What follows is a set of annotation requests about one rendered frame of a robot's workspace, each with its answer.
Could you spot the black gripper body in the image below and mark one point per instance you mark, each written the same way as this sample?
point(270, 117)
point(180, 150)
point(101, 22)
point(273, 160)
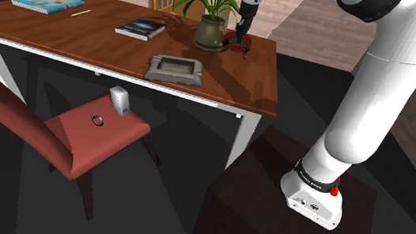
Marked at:
point(248, 11)

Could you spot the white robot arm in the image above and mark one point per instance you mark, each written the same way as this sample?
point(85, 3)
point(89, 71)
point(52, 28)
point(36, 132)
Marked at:
point(381, 92)

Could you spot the teal book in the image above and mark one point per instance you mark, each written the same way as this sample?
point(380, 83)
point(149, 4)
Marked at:
point(47, 2)

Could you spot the wooden desk with white legs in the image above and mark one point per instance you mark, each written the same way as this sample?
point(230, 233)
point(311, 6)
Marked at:
point(83, 45)

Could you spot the dark blue book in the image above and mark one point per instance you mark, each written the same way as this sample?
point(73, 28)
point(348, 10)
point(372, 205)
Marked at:
point(141, 28)

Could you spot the green plant in olive pot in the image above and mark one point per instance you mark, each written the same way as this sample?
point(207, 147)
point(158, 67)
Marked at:
point(210, 31)

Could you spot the red upholstered chair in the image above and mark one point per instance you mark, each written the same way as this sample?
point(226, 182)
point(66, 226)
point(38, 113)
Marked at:
point(85, 138)

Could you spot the dark robot stand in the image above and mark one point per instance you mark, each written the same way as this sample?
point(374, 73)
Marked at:
point(259, 215)

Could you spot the yellow pencil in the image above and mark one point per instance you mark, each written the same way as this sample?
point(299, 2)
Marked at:
point(81, 13)

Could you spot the grey square ashtray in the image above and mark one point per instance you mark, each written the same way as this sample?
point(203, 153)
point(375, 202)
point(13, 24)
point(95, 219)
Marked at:
point(173, 75)

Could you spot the small white box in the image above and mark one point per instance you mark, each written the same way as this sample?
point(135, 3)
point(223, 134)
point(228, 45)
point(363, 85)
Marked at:
point(119, 100)

